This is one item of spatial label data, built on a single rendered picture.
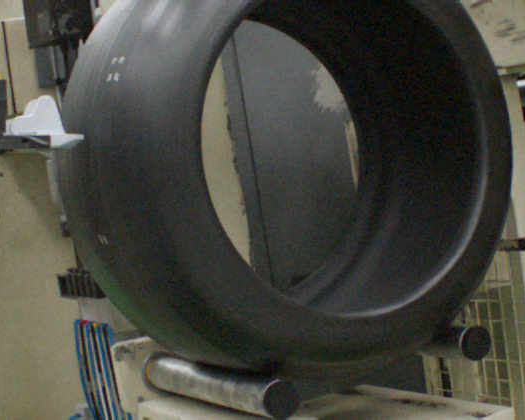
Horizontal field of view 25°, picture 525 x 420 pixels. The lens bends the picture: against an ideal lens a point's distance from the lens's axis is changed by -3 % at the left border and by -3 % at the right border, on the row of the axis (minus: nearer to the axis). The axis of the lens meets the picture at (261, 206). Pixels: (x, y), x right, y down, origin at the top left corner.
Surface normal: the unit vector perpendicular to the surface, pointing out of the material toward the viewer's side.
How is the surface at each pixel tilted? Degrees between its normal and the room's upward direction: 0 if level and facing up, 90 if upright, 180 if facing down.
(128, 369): 90
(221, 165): 90
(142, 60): 69
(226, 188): 90
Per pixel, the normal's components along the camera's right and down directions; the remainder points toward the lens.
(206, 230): 0.32, 0.06
